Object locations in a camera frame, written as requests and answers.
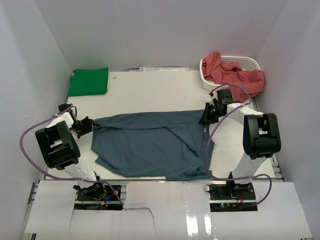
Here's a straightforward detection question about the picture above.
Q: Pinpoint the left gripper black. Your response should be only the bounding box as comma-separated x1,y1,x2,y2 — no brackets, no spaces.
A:
69,116,102,139

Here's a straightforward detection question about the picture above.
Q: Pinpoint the blue t shirt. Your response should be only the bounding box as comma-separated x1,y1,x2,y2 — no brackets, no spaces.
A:
91,110,215,181

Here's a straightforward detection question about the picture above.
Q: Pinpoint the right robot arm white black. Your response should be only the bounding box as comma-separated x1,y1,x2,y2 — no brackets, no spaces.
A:
199,88,281,202

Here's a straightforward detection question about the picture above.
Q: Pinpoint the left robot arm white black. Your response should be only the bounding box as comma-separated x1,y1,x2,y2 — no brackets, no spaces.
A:
35,103,106,200

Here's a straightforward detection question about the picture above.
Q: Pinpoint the folded green t shirt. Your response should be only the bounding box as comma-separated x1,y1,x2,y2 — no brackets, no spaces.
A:
68,67,109,97

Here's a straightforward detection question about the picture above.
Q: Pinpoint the red t shirt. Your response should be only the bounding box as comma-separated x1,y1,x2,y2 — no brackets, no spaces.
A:
201,51,265,103

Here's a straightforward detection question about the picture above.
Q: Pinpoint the white perforated plastic basket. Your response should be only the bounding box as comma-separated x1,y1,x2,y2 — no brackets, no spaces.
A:
199,55,261,92

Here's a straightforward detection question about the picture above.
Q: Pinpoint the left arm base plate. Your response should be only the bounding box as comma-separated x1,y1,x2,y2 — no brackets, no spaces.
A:
74,185,123,211

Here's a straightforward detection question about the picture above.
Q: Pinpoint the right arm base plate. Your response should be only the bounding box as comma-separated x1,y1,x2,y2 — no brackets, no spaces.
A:
204,182,258,213

